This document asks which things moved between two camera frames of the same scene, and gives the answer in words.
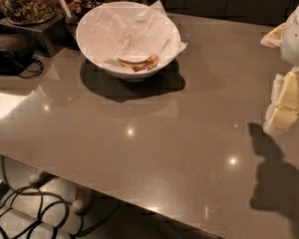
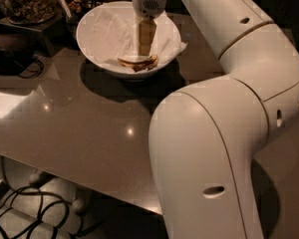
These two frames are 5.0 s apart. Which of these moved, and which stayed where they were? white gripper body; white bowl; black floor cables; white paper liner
Moved: white gripper body
Stayed: black floor cables; white bowl; white paper liner
